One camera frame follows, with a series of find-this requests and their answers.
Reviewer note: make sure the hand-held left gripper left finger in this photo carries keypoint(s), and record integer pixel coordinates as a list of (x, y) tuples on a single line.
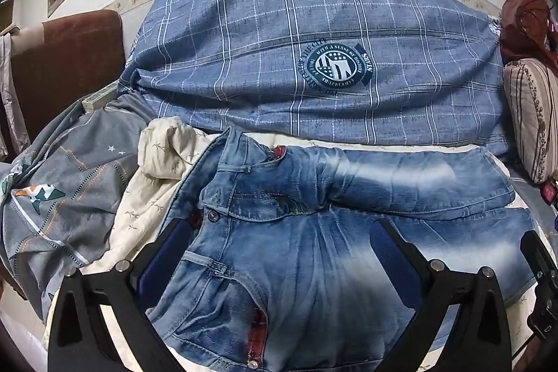
[(163, 263)]

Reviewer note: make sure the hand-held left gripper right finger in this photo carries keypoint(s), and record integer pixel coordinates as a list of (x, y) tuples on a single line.
[(394, 258)]

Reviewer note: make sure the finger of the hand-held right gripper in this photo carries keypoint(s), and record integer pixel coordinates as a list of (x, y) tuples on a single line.
[(534, 254)]

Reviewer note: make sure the blue denim pants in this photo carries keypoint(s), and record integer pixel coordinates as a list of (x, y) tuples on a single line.
[(305, 258)]

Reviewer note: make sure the small pink object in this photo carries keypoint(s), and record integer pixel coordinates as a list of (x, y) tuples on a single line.
[(550, 192)]

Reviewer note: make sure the cream leaf-print sheet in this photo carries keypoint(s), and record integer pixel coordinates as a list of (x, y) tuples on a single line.
[(152, 189)]

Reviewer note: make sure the grey star-print duvet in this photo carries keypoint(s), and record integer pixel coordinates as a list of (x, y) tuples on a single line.
[(56, 180)]

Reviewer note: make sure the striped floral pillow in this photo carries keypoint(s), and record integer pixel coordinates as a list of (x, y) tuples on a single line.
[(536, 115)]

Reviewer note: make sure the floral patterned flat box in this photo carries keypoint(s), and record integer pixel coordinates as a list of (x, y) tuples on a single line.
[(100, 97)]

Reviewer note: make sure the reddish brown cloth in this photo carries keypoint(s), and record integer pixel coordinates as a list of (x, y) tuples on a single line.
[(518, 32)]

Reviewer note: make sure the brown padded headboard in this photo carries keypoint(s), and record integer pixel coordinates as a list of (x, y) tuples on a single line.
[(65, 62)]

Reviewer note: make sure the blue plaid quilt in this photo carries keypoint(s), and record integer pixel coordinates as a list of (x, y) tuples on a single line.
[(261, 49)]

